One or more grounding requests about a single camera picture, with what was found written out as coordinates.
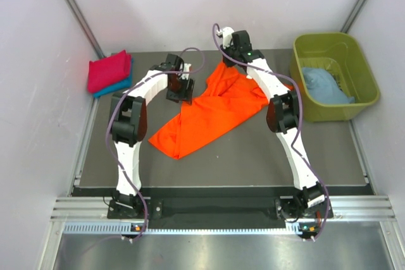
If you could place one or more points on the folded teal t shirt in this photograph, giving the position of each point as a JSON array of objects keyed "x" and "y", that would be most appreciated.
[{"x": 123, "y": 84}]

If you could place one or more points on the slotted grey cable duct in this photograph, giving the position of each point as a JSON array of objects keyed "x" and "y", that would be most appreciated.
[{"x": 133, "y": 229}]

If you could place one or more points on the orange t shirt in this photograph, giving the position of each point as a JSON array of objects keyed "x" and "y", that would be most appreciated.
[{"x": 230, "y": 99}]

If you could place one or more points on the olive green plastic bin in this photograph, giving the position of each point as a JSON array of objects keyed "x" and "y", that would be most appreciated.
[{"x": 340, "y": 55}]

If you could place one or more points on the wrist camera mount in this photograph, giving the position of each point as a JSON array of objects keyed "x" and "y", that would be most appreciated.
[
  {"x": 184, "y": 71},
  {"x": 225, "y": 34}
]

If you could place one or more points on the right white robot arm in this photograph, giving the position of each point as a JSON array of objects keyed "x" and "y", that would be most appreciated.
[{"x": 284, "y": 118}]

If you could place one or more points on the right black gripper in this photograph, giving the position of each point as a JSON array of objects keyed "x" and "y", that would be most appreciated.
[{"x": 228, "y": 63}]

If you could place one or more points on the light blue t shirt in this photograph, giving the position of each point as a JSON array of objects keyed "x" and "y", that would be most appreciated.
[{"x": 323, "y": 88}]

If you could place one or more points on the folded pink t shirt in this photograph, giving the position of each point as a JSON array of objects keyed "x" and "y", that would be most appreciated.
[{"x": 107, "y": 71}]

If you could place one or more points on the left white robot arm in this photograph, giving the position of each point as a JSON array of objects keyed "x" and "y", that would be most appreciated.
[{"x": 128, "y": 127}]

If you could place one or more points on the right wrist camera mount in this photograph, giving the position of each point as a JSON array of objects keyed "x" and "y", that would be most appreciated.
[{"x": 225, "y": 34}]

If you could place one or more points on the aluminium frame rail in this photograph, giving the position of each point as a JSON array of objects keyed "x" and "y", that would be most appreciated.
[{"x": 347, "y": 208}]

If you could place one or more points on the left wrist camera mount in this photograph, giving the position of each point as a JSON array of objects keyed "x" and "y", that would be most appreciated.
[{"x": 184, "y": 71}]

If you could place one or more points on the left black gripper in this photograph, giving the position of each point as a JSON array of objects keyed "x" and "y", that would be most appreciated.
[{"x": 185, "y": 95}]

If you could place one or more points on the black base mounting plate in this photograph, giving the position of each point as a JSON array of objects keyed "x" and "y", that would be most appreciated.
[{"x": 269, "y": 207}]

